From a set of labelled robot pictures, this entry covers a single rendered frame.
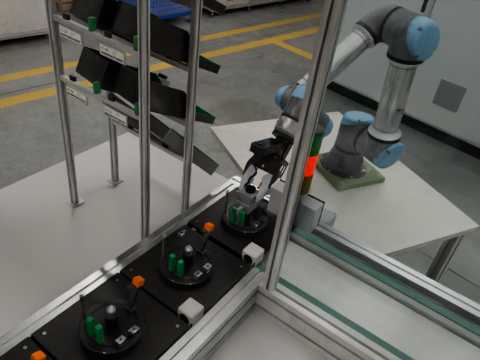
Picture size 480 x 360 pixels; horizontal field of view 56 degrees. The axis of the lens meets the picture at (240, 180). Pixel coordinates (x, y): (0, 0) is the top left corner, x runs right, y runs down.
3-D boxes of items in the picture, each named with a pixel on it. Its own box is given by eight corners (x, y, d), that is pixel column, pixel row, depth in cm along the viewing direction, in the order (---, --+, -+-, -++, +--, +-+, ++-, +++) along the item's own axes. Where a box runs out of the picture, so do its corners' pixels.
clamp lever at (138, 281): (130, 302, 102) (139, 274, 100) (136, 307, 101) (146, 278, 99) (118, 308, 99) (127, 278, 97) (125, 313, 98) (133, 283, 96)
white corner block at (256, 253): (249, 251, 126) (251, 241, 124) (263, 259, 125) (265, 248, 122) (240, 260, 123) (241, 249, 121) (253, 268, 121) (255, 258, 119)
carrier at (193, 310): (183, 229, 131) (186, 195, 123) (251, 271, 120) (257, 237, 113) (118, 276, 114) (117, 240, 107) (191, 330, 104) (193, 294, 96)
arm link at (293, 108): (327, 99, 131) (313, 84, 125) (309, 132, 131) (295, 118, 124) (306, 93, 136) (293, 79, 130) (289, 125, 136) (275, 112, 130)
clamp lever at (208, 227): (200, 246, 119) (209, 221, 117) (206, 250, 118) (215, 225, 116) (192, 249, 116) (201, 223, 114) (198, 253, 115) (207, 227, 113)
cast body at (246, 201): (247, 198, 134) (251, 179, 130) (259, 205, 132) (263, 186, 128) (230, 211, 128) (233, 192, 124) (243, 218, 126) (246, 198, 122)
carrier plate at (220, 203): (236, 191, 148) (236, 186, 147) (298, 225, 138) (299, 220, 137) (187, 226, 132) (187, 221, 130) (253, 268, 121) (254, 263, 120)
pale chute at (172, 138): (186, 157, 154) (194, 146, 154) (211, 176, 147) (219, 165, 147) (136, 121, 131) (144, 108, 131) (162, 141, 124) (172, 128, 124)
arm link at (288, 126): (299, 122, 125) (275, 111, 128) (291, 136, 125) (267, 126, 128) (306, 131, 132) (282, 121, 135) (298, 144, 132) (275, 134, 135)
